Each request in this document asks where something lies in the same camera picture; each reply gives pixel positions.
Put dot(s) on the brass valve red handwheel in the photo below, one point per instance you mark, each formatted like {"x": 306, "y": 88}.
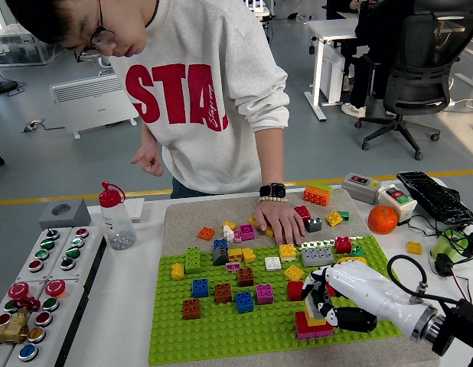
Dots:
{"x": 12, "y": 330}

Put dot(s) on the grey switch box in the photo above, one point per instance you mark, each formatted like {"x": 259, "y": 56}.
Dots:
{"x": 359, "y": 187}

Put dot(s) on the black power adapter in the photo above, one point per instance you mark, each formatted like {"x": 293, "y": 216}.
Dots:
{"x": 446, "y": 264}

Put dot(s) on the light grey tall toy brick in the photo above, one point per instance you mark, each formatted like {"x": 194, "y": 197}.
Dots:
{"x": 316, "y": 311}

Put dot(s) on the person's right forearm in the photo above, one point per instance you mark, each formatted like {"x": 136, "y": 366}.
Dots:
{"x": 150, "y": 135}

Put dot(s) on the orange long toy brick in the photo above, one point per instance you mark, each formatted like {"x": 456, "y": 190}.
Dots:
{"x": 317, "y": 197}

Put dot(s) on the green tape roll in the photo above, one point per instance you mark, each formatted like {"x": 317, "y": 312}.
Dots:
{"x": 441, "y": 248}

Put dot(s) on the small yellow toy brick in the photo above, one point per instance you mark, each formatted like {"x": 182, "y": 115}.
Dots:
{"x": 269, "y": 232}
{"x": 229, "y": 224}

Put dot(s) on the person's right hand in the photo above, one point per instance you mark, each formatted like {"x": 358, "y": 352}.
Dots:
{"x": 150, "y": 160}

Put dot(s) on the red and white toy brick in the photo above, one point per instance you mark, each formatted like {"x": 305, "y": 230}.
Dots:
{"x": 343, "y": 245}

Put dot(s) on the white switch box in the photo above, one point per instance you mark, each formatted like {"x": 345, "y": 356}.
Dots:
{"x": 399, "y": 197}

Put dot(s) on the blue toy brick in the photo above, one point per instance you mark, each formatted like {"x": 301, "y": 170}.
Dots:
{"x": 244, "y": 302}
{"x": 220, "y": 244}
{"x": 200, "y": 288}

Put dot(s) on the red sloped toy brick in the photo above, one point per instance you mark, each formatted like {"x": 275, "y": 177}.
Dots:
{"x": 331, "y": 290}

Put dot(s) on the yellow curved toy brick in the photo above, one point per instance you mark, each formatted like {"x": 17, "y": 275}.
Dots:
{"x": 351, "y": 260}

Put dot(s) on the orange square toy brick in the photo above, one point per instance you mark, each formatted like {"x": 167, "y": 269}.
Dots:
{"x": 206, "y": 233}

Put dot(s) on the white flat wall switch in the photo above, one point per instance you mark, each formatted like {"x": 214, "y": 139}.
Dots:
{"x": 136, "y": 208}

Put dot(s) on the person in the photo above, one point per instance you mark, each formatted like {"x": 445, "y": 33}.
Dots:
{"x": 374, "y": 38}
{"x": 202, "y": 153}

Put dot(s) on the orange fruit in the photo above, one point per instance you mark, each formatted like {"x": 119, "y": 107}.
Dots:
{"x": 382, "y": 219}

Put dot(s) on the grey push-button box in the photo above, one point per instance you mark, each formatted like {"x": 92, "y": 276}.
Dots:
{"x": 37, "y": 252}
{"x": 85, "y": 248}
{"x": 3, "y": 319}
{"x": 64, "y": 317}

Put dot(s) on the yellow and white toy brick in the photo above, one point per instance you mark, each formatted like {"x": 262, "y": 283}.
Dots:
{"x": 288, "y": 252}

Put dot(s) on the white flat toy brick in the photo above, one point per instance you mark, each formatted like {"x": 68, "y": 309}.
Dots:
{"x": 273, "y": 264}

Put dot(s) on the white computer tower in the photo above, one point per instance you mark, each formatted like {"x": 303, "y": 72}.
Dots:
{"x": 332, "y": 76}

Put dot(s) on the grey-brown mat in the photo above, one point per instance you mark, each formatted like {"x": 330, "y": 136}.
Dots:
{"x": 190, "y": 218}

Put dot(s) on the person's left hand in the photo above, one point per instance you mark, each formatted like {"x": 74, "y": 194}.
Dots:
{"x": 282, "y": 221}

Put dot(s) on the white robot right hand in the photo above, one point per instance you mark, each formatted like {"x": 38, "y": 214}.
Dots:
{"x": 366, "y": 286}

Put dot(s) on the black fan base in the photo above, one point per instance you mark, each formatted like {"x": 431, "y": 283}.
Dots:
{"x": 3, "y": 86}

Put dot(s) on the grey floor socket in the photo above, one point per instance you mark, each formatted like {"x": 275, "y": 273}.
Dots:
{"x": 33, "y": 125}

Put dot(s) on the large red toy brick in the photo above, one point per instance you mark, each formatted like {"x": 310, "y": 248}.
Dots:
{"x": 301, "y": 325}

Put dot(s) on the clear storage crate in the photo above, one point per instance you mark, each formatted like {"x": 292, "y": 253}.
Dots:
{"x": 14, "y": 51}

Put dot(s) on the black office chair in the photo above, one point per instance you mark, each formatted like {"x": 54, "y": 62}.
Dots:
{"x": 420, "y": 69}

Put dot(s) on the person's left forearm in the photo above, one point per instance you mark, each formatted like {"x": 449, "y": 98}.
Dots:
{"x": 271, "y": 160}

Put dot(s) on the small pink flat toy brick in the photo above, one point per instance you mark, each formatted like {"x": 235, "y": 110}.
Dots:
{"x": 233, "y": 266}

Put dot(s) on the white panel heater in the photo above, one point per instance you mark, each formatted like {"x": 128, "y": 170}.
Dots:
{"x": 91, "y": 103}

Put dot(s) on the dark green toy brick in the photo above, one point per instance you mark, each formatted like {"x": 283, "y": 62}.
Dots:
{"x": 345, "y": 216}
{"x": 357, "y": 251}

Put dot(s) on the lime green tall toy brick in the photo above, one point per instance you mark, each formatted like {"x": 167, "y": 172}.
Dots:
{"x": 193, "y": 261}

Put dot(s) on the small white toy brick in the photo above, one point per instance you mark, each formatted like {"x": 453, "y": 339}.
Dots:
{"x": 228, "y": 233}

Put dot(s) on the lime green long toy brick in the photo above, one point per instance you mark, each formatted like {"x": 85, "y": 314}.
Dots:
{"x": 324, "y": 187}

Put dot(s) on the wide pink flat toy brick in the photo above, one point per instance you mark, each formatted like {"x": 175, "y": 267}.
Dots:
{"x": 307, "y": 335}

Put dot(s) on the brown toy brick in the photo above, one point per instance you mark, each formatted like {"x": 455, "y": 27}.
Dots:
{"x": 191, "y": 309}
{"x": 223, "y": 293}
{"x": 246, "y": 277}

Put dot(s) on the clear bottle red cap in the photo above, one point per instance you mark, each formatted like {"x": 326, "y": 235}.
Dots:
{"x": 116, "y": 225}

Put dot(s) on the dark grey sloped toy brick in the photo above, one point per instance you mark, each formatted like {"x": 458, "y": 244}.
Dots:
{"x": 220, "y": 256}

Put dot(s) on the light grey long toy brick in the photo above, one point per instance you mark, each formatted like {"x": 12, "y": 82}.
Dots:
{"x": 318, "y": 257}

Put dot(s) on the green baseplate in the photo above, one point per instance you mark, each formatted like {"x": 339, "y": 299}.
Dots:
{"x": 259, "y": 336}

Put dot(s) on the white desk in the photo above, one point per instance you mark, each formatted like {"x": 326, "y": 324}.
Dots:
{"x": 336, "y": 28}

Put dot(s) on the magenta toy brick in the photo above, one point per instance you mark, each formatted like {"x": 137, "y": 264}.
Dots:
{"x": 265, "y": 294}
{"x": 247, "y": 232}

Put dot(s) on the black wristwatch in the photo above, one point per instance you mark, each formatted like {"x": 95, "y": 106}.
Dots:
{"x": 274, "y": 190}

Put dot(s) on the black keyboard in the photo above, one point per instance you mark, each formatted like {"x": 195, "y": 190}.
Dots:
{"x": 435, "y": 197}

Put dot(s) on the grey block with hole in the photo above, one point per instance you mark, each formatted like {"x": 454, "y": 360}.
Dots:
{"x": 79, "y": 218}

